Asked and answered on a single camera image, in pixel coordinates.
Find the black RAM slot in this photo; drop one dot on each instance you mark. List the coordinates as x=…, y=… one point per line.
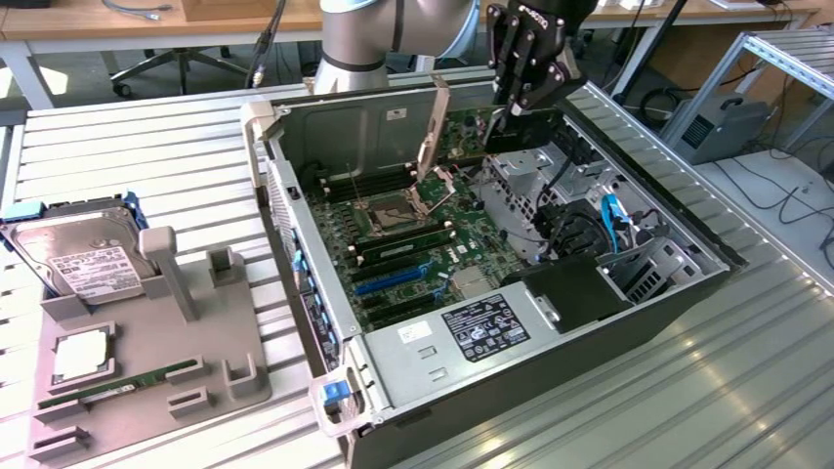
x=369, y=191
x=424, y=230
x=369, y=173
x=369, y=179
x=369, y=185

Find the perforated metal drive cage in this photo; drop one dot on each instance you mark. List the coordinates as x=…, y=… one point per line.
x=516, y=171

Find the silver CPU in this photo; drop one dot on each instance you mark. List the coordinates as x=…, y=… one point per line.
x=82, y=356

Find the thin metal locking lever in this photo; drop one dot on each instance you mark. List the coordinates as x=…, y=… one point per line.
x=358, y=193

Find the CPU socket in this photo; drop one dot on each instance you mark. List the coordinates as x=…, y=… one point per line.
x=392, y=217

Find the silver hard disk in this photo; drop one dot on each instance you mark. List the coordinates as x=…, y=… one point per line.
x=85, y=254

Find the grey parts rack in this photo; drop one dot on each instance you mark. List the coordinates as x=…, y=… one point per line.
x=150, y=342

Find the long black expansion slot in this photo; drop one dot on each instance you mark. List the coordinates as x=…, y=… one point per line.
x=381, y=270
x=405, y=317
x=401, y=306

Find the graphics card with metal bracket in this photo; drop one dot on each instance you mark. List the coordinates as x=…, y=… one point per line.
x=467, y=134

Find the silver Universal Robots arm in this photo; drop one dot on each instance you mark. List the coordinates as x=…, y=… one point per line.
x=356, y=44

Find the black plastic shroud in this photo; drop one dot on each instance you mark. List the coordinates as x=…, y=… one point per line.
x=573, y=295

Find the grey computer tower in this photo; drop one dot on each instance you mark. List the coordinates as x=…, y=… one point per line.
x=724, y=129

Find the metal socket cover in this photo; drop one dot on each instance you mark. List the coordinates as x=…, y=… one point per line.
x=438, y=193

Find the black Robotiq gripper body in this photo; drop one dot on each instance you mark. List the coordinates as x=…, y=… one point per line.
x=561, y=24

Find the green motherboard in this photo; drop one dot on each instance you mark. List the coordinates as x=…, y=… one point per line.
x=469, y=229

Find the silver power supply with label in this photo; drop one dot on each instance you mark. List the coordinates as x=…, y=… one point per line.
x=417, y=371

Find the silver metal disk bay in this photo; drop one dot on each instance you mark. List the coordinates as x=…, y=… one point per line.
x=652, y=273

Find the RAM stick with white label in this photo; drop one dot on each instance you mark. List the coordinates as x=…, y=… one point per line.
x=401, y=249

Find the office chair with grey legs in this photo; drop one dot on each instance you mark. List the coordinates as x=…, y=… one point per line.
x=184, y=61

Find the blue case latch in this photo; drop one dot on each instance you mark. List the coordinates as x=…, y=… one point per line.
x=333, y=393

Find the black stand pole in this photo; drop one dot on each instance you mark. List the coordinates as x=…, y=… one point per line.
x=652, y=46

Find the silver chipset heatsink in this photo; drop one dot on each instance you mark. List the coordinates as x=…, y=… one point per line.
x=471, y=283

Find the aluminium profile frame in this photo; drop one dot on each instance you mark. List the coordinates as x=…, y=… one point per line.
x=789, y=54

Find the green RAM stick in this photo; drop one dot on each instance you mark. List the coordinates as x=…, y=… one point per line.
x=118, y=387

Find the short black expansion slot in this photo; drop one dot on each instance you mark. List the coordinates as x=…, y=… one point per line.
x=372, y=300

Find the blue disk carrier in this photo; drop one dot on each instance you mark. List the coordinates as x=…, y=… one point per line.
x=134, y=210

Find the blue expansion slot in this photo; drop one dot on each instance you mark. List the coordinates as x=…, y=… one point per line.
x=388, y=283

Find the brown cardboard box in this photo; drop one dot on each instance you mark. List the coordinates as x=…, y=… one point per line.
x=229, y=10

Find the open black PC case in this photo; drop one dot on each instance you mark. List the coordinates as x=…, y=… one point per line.
x=620, y=352

